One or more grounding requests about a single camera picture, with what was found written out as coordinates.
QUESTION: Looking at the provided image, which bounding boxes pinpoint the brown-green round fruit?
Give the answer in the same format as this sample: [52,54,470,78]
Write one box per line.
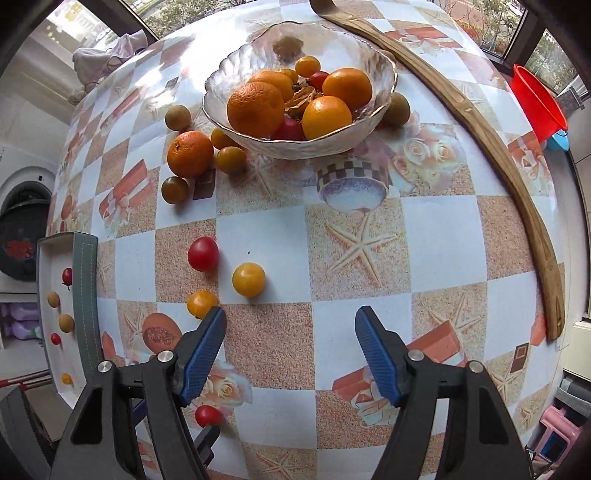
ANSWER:
[165,104,192,131]
[381,92,411,128]

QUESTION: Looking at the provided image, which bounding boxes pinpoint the long curved wooden board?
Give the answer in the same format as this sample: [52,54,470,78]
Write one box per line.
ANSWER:
[309,0,565,341]

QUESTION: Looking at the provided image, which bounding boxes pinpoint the smooth orange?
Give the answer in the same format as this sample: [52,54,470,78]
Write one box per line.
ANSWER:
[248,70,295,100]
[322,68,373,112]
[301,96,352,140]

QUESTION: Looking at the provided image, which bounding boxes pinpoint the white washing machine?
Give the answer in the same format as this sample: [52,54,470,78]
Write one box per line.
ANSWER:
[0,145,58,296]

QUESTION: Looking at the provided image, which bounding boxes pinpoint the white low unit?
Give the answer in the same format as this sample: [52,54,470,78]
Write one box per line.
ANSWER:
[561,320,591,377]

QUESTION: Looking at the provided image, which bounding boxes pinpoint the dried orange peel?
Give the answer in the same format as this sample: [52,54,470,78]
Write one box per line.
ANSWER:
[284,83,324,118]

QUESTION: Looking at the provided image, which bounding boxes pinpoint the clear glass bowl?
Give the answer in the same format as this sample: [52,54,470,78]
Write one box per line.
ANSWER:
[202,21,398,160]

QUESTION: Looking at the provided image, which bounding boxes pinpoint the large textured orange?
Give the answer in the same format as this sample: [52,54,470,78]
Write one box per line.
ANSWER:
[227,82,285,138]

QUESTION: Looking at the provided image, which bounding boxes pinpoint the yellow-brown round fruit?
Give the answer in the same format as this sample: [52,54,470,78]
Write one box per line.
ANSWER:
[211,128,241,151]
[216,146,247,175]

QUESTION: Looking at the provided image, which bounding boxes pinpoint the grey plastic box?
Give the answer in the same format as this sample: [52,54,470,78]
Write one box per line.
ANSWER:
[554,378,591,408]

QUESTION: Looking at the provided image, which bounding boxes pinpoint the white crumpled cloth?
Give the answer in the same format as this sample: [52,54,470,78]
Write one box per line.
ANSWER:
[73,30,148,102]

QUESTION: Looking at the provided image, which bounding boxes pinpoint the purple plastic bottles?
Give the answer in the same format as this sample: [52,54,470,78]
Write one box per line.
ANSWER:
[0,302,43,343]

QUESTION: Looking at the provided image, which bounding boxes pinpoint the olive round fruit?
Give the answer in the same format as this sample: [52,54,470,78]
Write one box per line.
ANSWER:
[161,176,189,204]

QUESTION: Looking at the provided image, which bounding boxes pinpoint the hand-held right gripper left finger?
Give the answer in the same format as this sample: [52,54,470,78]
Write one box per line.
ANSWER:
[50,305,228,480]

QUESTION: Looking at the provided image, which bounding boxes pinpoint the checkered printed tablecloth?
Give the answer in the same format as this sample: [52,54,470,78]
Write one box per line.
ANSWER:
[46,0,566,480]

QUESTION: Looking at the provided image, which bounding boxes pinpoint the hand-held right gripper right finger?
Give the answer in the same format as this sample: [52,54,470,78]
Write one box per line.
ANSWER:
[355,305,529,480]

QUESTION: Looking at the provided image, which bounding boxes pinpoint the red plastic bucket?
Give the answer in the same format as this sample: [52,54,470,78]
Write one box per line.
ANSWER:
[512,65,568,144]

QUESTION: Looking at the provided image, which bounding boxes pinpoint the pink plastic stool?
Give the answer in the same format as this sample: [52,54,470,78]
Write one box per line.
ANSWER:
[540,406,587,462]

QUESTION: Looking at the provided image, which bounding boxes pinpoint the grey stitched tray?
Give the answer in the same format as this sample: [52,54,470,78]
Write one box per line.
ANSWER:
[37,233,100,402]

